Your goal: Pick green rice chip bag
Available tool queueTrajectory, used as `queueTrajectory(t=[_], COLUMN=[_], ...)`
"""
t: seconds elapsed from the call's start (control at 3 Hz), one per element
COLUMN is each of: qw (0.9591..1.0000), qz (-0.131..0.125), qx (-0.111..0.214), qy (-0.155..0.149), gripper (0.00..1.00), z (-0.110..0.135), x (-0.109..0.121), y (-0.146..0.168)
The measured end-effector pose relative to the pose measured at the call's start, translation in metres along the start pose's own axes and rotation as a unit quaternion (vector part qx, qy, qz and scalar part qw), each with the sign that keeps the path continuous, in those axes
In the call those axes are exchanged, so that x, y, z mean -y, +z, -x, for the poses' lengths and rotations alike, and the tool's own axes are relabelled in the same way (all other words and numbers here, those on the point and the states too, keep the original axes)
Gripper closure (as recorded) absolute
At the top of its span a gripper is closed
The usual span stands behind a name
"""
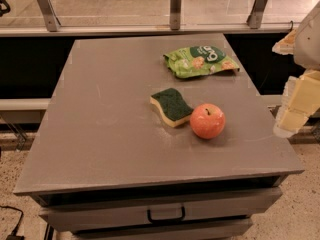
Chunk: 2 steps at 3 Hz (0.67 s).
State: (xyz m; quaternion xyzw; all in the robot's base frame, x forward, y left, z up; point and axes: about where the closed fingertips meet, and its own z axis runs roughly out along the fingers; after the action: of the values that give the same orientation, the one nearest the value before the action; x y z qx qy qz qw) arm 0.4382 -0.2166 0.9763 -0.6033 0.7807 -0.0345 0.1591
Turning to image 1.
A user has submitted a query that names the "metal rail bracket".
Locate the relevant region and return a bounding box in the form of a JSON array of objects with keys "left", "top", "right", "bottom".
[
  {"left": 246, "top": 0, "right": 268, "bottom": 29},
  {"left": 37, "top": 0, "right": 61, "bottom": 32},
  {"left": 169, "top": 0, "right": 182, "bottom": 30}
]

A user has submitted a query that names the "right metal rail bracket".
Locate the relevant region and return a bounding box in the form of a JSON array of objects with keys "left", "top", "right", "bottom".
[{"left": 246, "top": 0, "right": 268, "bottom": 29}]

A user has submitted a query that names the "green rice chip bag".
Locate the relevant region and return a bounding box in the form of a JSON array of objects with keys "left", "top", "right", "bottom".
[{"left": 164, "top": 46, "right": 239, "bottom": 79}]

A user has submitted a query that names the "green and yellow sponge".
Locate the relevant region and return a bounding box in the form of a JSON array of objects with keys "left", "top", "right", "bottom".
[{"left": 150, "top": 88, "right": 193, "bottom": 128}]

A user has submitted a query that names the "black drawer handle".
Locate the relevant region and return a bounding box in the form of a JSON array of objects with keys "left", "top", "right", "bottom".
[{"left": 147, "top": 206, "right": 186, "bottom": 224}]

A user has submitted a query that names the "middle metal rail bracket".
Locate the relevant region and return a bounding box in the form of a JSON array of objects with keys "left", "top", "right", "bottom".
[{"left": 169, "top": 0, "right": 182, "bottom": 30}]

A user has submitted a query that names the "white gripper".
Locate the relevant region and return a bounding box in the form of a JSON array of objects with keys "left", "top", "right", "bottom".
[{"left": 272, "top": 1, "right": 320, "bottom": 138}]

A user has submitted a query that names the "grey lower drawer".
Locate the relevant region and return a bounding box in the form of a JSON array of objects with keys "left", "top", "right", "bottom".
[{"left": 72, "top": 218, "right": 252, "bottom": 240}]

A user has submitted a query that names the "red apple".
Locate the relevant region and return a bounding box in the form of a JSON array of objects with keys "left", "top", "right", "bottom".
[{"left": 190, "top": 103, "right": 226, "bottom": 139}]

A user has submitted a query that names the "black power cable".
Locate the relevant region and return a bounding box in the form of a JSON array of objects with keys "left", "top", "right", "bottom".
[{"left": 0, "top": 205, "right": 25, "bottom": 240}]

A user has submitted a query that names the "left metal rail bracket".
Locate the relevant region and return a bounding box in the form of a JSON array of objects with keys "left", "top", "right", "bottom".
[{"left": 37, "top": 0, "right": 61, "bottom": 32}]

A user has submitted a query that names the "grey cabinet drawer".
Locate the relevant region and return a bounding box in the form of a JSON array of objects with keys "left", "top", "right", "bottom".
[{"left": 40, "top": 187, "right": 282, "bottom": 232}]

